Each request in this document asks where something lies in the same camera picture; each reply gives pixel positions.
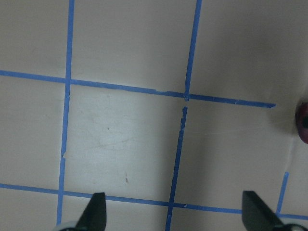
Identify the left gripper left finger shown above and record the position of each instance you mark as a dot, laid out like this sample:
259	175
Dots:
94	217

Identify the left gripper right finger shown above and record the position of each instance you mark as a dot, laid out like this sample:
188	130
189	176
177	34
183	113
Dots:
256	215

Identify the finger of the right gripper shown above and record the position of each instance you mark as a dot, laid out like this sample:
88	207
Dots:
305	122

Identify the dark red apple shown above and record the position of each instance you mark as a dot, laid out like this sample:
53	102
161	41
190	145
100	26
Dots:
301	121

